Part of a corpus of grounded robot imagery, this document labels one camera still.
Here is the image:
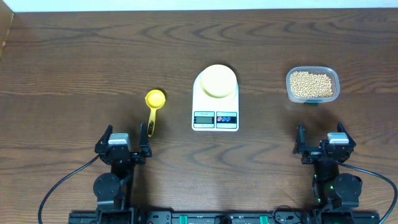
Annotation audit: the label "pale yellow bowl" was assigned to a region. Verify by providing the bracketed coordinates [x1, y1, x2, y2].
[200, 65, 238, 98]

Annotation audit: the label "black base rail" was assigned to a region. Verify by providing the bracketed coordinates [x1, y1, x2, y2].
[68, 208, 381, 224]

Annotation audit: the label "white digital kitchen scale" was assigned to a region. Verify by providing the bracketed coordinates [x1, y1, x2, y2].
[192, 73, 239, 132]

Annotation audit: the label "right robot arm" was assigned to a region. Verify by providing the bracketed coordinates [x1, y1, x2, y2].
[293, 123, 363, 224]

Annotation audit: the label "soybeans in container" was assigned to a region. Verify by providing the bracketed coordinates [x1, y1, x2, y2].
[289, 72, 333, 98]

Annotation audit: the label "yellow measuring scoop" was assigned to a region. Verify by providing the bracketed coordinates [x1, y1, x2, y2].
[145, 90, 166, 137]

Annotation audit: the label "clear plastic container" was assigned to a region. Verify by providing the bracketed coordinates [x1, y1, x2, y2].
[286, 66, 340, 104]

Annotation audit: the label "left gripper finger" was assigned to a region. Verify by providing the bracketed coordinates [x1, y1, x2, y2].
[139, 123, 152, 157]
[95, 125, 113, 153]

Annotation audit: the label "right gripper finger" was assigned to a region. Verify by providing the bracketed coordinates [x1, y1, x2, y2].
[337, 122, 356, 147]
[293, 123, 307, 154]

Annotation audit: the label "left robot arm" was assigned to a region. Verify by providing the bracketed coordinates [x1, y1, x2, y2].
[93, 123, 152, 223]

